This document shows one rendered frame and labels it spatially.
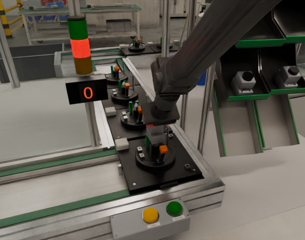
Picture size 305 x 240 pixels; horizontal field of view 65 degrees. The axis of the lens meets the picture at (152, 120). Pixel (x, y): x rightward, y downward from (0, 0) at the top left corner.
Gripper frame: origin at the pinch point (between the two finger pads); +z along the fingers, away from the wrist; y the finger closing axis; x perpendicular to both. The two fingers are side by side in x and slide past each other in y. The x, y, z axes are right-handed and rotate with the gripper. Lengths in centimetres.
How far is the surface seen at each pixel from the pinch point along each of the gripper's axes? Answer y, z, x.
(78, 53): 19.9, -12.4, -19.8
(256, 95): -28.6, -13.1, 1.7
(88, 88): 18.6, -3.6, -13.4
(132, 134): 4.2, 20.3, -5.1
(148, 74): -28, 79, -72
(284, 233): -31, 2, 40
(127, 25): -103, 359, -399
